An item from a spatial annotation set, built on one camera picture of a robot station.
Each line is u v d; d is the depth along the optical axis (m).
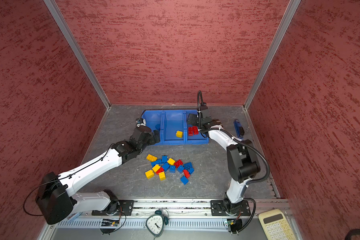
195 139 0.95
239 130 1.03
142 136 0.60
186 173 0.85
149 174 0.83
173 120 1.10
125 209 0.75
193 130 1.06
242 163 0.48
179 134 1.01
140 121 0.71
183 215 0.73
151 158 0.92
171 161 0.89
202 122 0.72
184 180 0.83
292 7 0.71
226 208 0.66
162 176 0.81
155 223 0.67
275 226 0.68
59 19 0.75
